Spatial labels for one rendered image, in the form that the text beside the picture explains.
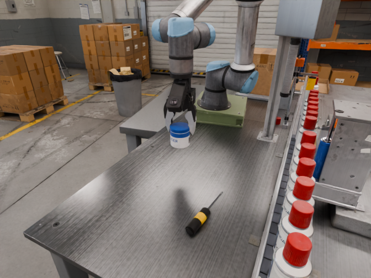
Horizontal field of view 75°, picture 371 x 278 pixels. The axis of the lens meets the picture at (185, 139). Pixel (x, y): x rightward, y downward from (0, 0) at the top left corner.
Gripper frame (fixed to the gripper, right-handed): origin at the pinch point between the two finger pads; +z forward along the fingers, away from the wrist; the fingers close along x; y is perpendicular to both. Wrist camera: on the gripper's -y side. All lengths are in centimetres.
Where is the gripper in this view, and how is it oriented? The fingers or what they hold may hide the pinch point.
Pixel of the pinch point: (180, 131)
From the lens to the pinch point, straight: 83.9
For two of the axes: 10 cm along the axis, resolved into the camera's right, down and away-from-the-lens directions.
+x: -9.6, -1.3, 2.5
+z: 0.0, 8.8, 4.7
